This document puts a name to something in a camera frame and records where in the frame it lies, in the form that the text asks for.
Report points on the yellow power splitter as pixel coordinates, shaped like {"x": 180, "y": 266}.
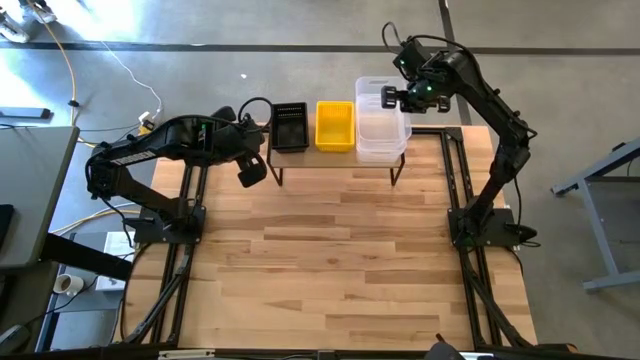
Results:
{"x": 144, "y": 130}

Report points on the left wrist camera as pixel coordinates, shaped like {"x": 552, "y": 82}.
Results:
{"x": 225, "y": 116}

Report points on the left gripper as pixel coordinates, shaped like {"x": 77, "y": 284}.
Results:
{"x": 242, "y": 142}

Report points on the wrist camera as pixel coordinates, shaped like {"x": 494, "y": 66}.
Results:
{"x": 415, "y": 55}
{"x": 225, "y": 116}

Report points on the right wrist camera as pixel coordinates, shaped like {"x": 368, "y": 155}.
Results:
{"x": 415, "y": 55}

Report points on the black desk beam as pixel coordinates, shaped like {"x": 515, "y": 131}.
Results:
{"x": 85, "y": 255}

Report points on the white plug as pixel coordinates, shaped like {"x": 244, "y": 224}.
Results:
{"x": 144, "y": 117}

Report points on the white plastic strip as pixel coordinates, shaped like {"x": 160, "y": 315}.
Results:
{"x": 185, "y": 354}
{"x": 477, "y": 355}

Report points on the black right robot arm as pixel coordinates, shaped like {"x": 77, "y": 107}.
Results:
{"x": 492, "y": 100}

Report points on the small grey camera box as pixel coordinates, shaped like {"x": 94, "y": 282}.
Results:
{"x": 325, "y": 356}

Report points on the black aluminium frame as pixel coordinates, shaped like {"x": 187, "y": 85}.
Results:
{"x": 280, "y": 356}

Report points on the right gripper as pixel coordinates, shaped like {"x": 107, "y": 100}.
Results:
{"x": 425, "y": 97}

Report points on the white mug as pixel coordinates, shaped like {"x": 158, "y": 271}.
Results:
{"x": 70, "y": 285}

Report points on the blue-grey metal table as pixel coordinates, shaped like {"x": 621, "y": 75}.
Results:
{"x": 612, "y": 283}

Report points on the wooden shelf black legs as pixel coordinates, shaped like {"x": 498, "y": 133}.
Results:
{"x": 320, "y": 160}

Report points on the grey computer mouse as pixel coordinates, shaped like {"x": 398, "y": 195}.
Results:
{"x": 12, "y": 337}

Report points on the grey desk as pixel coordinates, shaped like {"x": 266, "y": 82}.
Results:
{"x": 35, "y": 190}

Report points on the person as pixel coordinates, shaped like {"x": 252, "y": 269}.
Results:
{"x": 12, "y": 31}

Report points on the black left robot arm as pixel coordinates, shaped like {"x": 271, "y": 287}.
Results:
{"x": 165, "y": 142}

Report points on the black flat bar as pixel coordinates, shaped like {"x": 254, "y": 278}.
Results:
{"x": 25, "y": 113}

